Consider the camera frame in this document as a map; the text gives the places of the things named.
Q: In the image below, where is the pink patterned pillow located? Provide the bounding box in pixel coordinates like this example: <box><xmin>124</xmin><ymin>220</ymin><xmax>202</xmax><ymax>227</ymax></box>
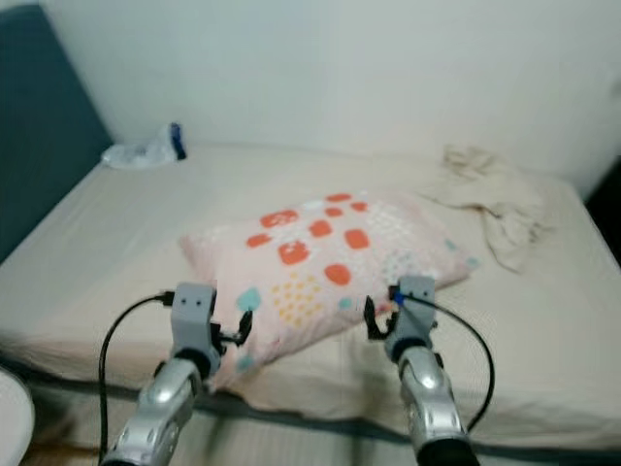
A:
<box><xmin>179</xmin><ymin>191</ymin><xmax>482</xmax><ymax>391</ymax></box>

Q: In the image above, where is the bed with beige sheet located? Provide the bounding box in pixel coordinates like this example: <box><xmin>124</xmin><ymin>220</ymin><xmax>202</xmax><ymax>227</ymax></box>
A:
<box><xmin>0</xmin><ymin>141</ymin><xmax>621</xmax><ymax>453</ymax></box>

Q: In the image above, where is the crumpled beige cloth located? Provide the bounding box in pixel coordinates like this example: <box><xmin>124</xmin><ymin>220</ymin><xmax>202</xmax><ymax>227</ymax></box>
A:
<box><xmin>417</xmin><ymin>144</ymin><xmax>556</xmax><ymax>274</ymax></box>

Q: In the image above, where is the white and blue plastic bag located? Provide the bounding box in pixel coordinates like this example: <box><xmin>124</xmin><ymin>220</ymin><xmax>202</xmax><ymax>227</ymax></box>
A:
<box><xmin>101</xmin><ymin>122</ymin><xmax>187</xmax><ymax>171</ymax></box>

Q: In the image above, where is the teal padded headboard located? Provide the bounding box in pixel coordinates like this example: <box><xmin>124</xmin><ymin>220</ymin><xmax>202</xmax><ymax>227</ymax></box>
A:
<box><xmin>0</xmin><ymin>3</ymin><xmax>114</xmax><ymax>263</ymax></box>

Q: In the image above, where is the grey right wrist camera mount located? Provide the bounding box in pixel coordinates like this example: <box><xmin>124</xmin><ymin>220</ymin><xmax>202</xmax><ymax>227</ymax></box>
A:
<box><xmin>387</xmin><ymin>275</ymin><xmax>439</xmax><ymax>343</ymax></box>

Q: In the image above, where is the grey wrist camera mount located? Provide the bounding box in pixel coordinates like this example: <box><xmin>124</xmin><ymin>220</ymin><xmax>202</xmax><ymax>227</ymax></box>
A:
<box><xmin>172</xmin><ymin>283</ymin><xmax>218</xmax><ymax>356</ymax></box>
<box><xmin>387</xmin><ymin>275</ymin><xmax>439</xmax><ymax>343</ymax></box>

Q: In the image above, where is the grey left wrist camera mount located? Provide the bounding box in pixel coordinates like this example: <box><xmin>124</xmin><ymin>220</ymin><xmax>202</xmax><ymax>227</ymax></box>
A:
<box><xmin>172</xmin><ymin>283</ymin><xmax>218</xmax><ymax>356</ymax></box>

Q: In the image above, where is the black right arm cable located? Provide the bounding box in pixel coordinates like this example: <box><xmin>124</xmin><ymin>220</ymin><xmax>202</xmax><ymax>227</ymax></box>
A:
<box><xmin>406</xmin><ymin>293</ymin><xmax>497</xmax><ymax>434</ymax></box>

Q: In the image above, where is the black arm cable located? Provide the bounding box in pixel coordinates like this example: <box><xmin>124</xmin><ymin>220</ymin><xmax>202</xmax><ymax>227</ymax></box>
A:
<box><xmin>406</xmin><ymin>293</ymin><xmax>497</xmax><ymax>434</ymax></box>
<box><xmin>98</xmin><ymin>292</ymin><xmax>177</xmax><ymax>459</ymax></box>

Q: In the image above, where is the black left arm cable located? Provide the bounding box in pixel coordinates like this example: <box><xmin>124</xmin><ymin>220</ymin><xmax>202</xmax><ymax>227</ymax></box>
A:
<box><xmin>98</xmin><ymin>292</ymin><xmax>177</xmax><ymax>459</ymax></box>

